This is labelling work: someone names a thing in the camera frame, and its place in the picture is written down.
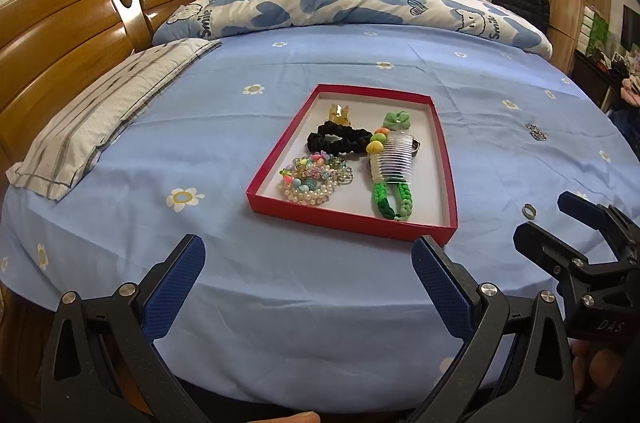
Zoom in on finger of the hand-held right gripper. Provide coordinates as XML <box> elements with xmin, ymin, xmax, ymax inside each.
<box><xmin>557</xmin><ymin>190</ymin><xmax>640</xmax><ymax>264</ymax></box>
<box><xmin>514</xmin><ymin>221</ymin><xmax>591</xmax><ymax>286</ymax></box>

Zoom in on white duvet with blue hearts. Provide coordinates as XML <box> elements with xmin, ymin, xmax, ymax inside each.
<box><xmin>152</xmin><ymin>0</ymin><xmax>553</xmax><ymax>56</ymax></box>

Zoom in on person's left hand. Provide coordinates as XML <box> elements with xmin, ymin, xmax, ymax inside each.
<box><xmin>257</xmin><ymin>410</ymin><xmax>321</xmax><ymax>423</ymax></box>

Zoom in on wooden headboard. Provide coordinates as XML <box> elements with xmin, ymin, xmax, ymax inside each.
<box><xmin>0</xmin><ymin>0</ymin><xmax>221</xmax><ymax>164</ymax></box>

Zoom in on stack of green boxes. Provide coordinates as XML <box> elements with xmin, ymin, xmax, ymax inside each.
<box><xmin>580</xmin><ymin>6</ymin><xmax>612</xmax><ymax>56</ymax></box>

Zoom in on black scrunchie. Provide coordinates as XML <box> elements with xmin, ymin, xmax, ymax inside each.
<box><xmin>306</xmin><ymin>122</ymin><xmax>373</xmax><ymax>158</ymax></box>

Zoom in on yellow hair clip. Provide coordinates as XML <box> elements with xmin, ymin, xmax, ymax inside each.
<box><xmin>327</xmin><ymin>103</ymin><xmax>353</xmax><ymax>126</ymax></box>

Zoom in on red cardboard box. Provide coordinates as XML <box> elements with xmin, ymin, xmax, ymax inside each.
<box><xmin>246</xmin><ymin>83</ymin><xmax>459</xmax><ymax>248</ymax></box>

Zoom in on person's right hand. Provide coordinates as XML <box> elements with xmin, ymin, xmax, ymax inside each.
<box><xmin>572</xmin><ymin>338</ymin><xmax>640</xmax><ymax>409</ymax></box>

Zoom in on grey striped pillow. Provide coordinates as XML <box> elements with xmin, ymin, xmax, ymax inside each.
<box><xmin>6</xmin><ymin>38</ymin><xmax>223</xmax><ymax>202</ymax></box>

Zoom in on green bow hair clip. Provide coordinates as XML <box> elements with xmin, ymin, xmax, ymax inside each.
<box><xmin>382</xmin><ymin>110</ymin><xmax>412</xmax><ymax>131</ymax></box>

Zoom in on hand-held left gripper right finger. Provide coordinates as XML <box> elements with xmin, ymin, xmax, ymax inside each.
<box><xmin>410</xmin><ymin>235</ymin><xmax>576</xmax><ymax>423</ymax></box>

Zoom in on pearl bracelet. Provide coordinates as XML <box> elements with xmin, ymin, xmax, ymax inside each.
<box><xmin>281</xmin><ymin>180</ymin><xmax>337</xmax><ymax>206</ymax></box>

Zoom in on clear hair comb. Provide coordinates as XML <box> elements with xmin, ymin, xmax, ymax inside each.
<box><xmin>366</xmin><ymin>128</ymin><xmax>416</xmax><ymax>181</ymax></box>

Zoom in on colourful bead bracelet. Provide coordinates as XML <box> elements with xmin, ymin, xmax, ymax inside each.
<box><xmin>279</xmin><ymin>154</ymin><xmax>355</xmax><ymax>189</ymax></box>

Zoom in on pile of clothes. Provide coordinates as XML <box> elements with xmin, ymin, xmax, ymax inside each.
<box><xmin>620</xmin><ymin>48</ymin><xmax>640</xmax><ymax>104</ymax></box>

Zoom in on green braided bracelet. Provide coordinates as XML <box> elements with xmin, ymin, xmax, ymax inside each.
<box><xmin>371</xmin><ymin>176</ymin><xmax>416</xmax><ymax>221</ymax></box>

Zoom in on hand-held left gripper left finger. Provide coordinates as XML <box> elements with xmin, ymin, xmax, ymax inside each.
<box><xmin>40</xmin><ymin>234</ymin><xmax>207</xmax><ymax>423</ymax></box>

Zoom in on black television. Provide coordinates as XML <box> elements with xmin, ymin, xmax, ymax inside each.
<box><xmin>621</xmin><ymin>4</ymin><xmax>640</xmax><ymax>49</ymax></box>

